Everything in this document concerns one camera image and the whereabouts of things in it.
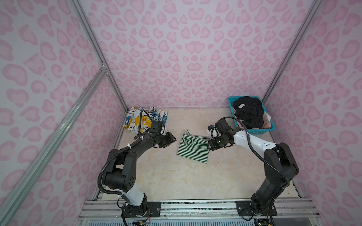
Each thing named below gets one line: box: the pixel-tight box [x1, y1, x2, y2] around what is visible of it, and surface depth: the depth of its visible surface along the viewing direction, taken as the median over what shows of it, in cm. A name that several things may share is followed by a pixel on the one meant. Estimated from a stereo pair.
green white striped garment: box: [176, 129, 212, 164], surface depth 95 cm
